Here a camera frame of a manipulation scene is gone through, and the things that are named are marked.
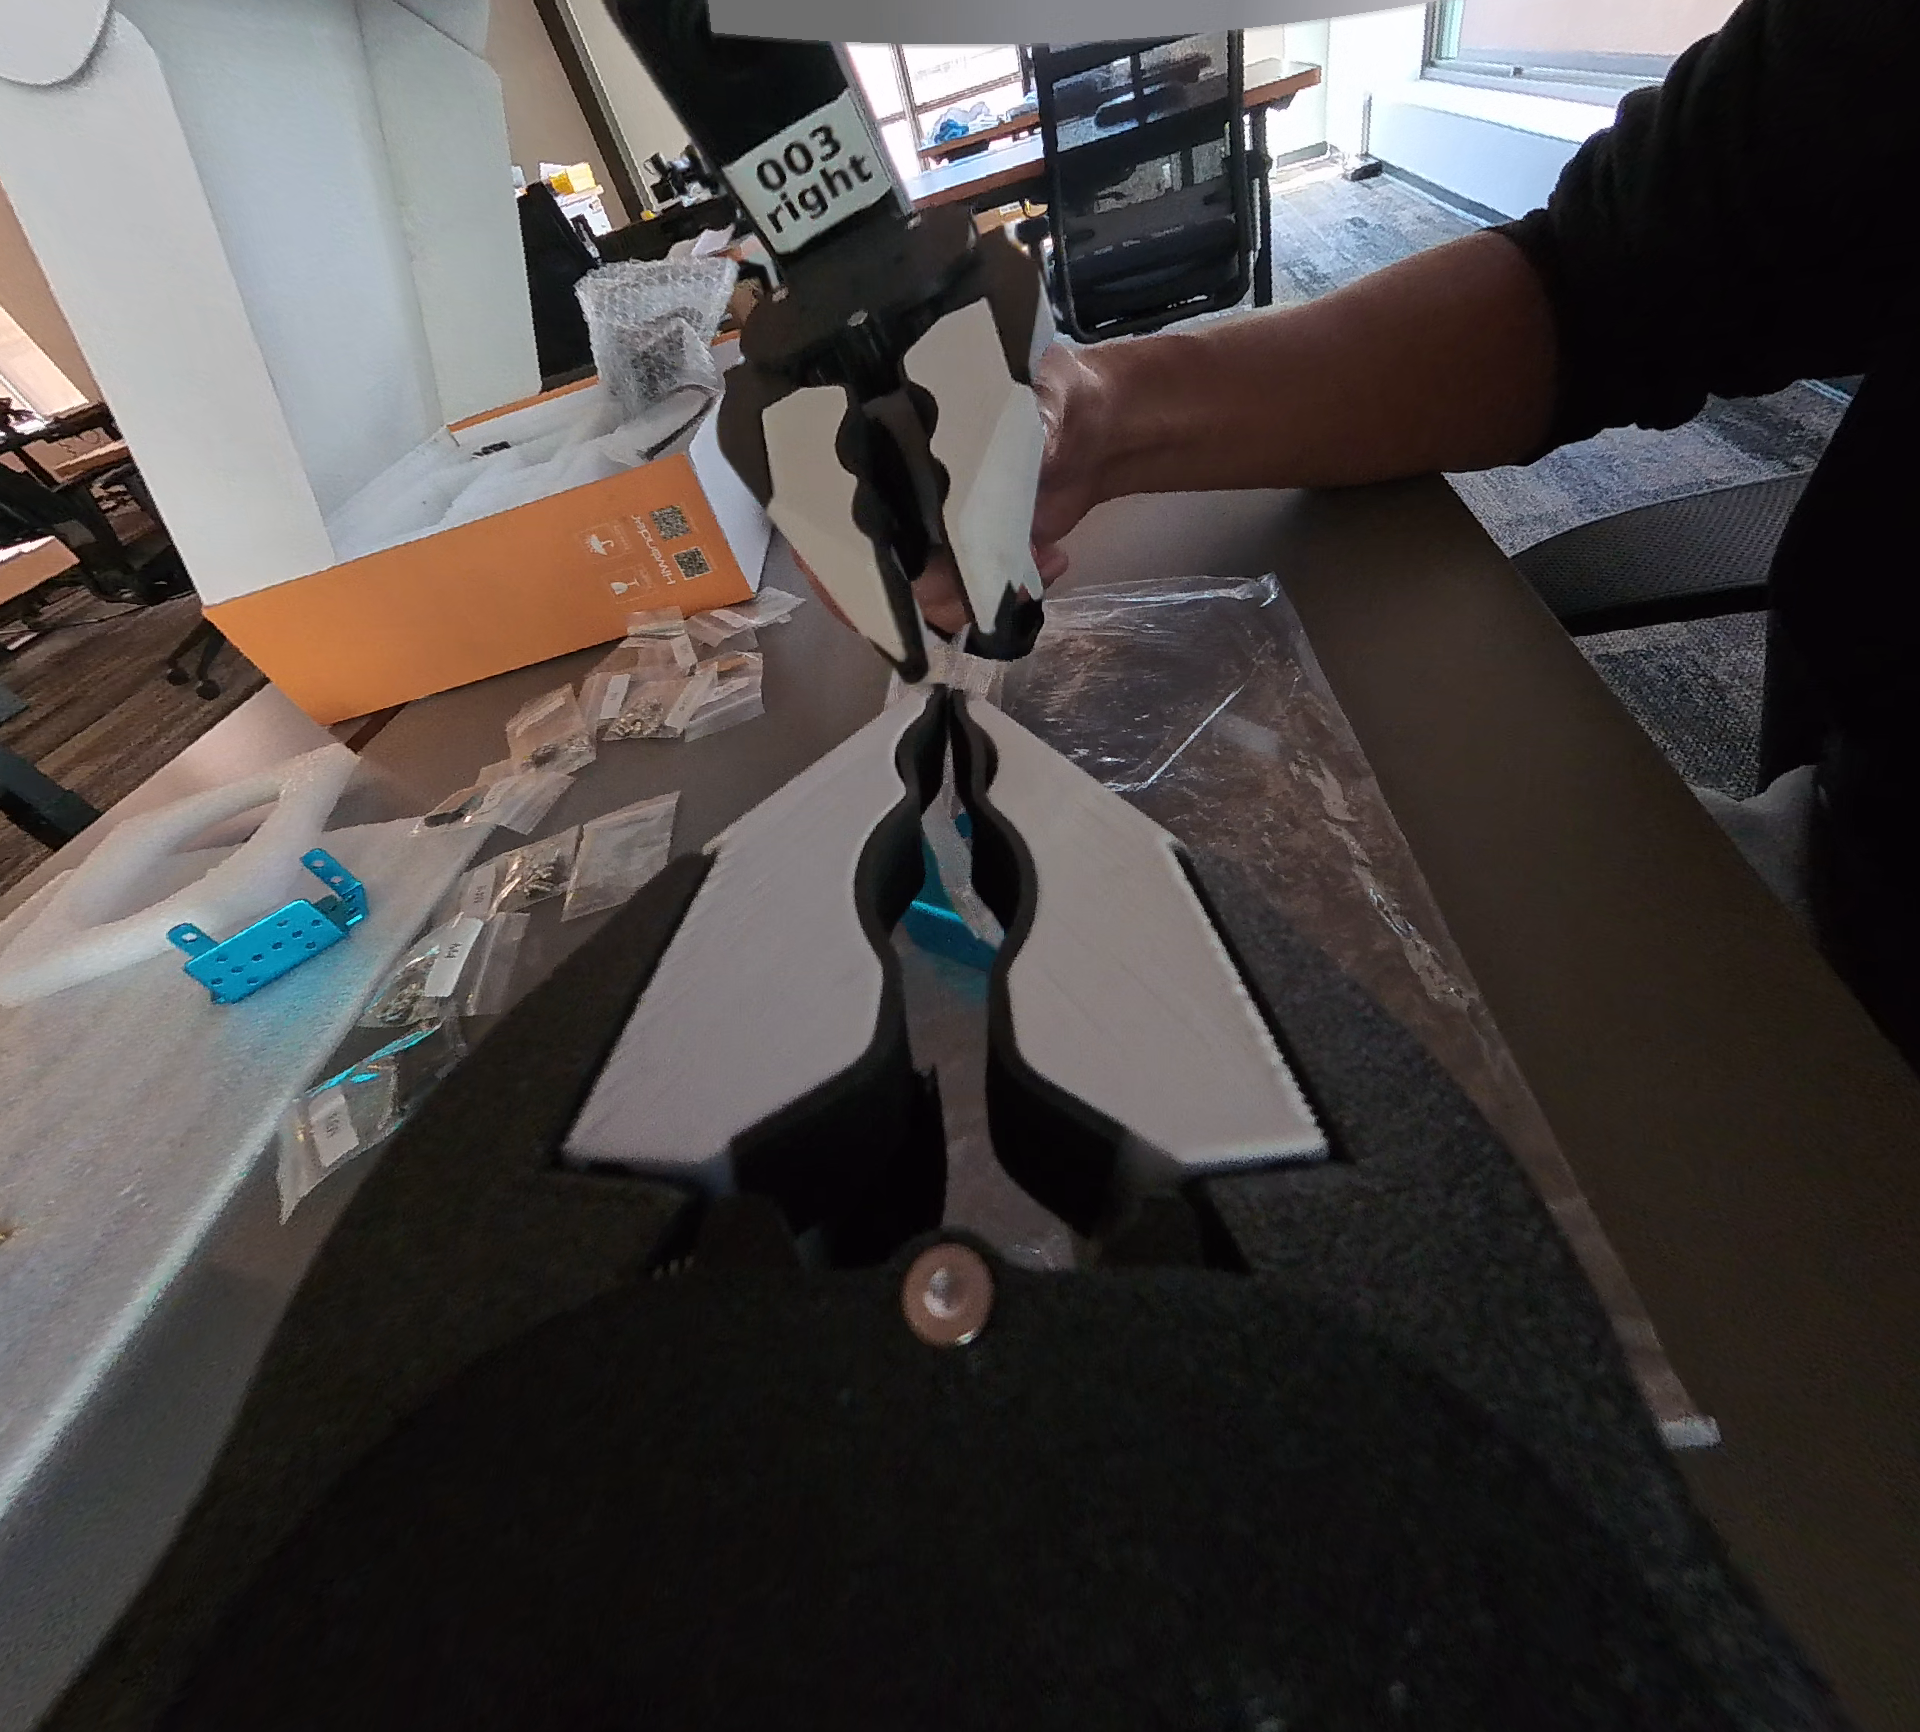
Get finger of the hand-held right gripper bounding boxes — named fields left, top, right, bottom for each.
left=894, top=296, right=1049, bottom=662
left=761, top=380, right=931, bottom=689

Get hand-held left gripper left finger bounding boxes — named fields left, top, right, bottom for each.
left=565, top=689, right=951, bottom=1191

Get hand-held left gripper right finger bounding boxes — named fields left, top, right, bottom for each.
left=951, top=689, right=1337, bottom=1182

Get blue metal bracket large holes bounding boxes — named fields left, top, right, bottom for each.
left=894, top=836, right=1006, bottom=974

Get large clear plastic bag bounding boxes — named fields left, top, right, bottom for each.
left=894, top=563, right=1721, bottom=1453

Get person's right forearm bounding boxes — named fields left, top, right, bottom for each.
left=1114, top=0, right=1920, bottom=516

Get dark grey desk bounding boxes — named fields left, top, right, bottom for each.
left=0, top=473, right=1920, bottom=1732

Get wooden background desk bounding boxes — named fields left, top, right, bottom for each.
left=916, top=59, right=1324, bottom=204

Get person's right hand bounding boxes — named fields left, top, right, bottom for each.
left=1035, top=349, right=1146, bottom=597

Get pile of small screw bags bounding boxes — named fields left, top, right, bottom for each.
left=276, top=588, right=815, bottom=1225

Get bubble wrap bundle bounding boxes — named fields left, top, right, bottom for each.
left=569, top=253, right=742, bottom=451

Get black mesh office chair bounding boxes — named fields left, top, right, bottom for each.
left=1029, top=36, right=1276, bottom=340

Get orange white cardboard box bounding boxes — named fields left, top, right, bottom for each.
left=0, top=0, right=778, bottom=730

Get white foam sheet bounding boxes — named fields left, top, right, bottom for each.
left=0, top=836, right=514, bottom=1467

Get grey office chair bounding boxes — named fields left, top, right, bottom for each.
left=1513, top=473, right=1820, bottom=637

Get white foam block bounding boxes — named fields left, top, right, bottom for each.
left=0, top=742, right=358, bottom=1013

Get person's black sweater torso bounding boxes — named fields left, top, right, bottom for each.
left=1743, top=370, right=1920, bottom=1067

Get blue metal bracket small holes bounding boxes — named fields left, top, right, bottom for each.
left=164, top=849, right=381, bottom=1034

